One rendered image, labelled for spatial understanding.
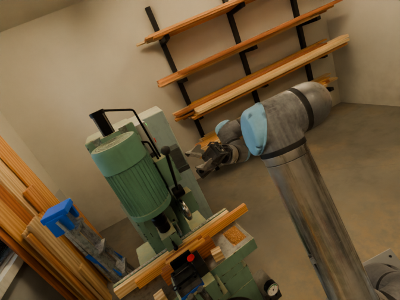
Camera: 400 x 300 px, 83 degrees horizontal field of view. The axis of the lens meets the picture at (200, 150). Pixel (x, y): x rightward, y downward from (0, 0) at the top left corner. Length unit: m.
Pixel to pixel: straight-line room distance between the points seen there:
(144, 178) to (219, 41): 2.86
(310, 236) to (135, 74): 2.89
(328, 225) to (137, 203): 0.60
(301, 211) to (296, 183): 0.07
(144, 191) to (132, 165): 0.11
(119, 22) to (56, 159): 1.90
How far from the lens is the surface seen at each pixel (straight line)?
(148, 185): 0.85
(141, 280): 1.13
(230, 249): 1.05
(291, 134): 0.55
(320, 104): 0.59
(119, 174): 0.82
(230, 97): 2.88
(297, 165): 0.56
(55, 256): 2.39
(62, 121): 3.33
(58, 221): 1.72
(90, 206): 3.66
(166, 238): 1.00
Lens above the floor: 1.65
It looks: 21 degrees down
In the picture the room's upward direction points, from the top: 24 degrees counter-clockwise
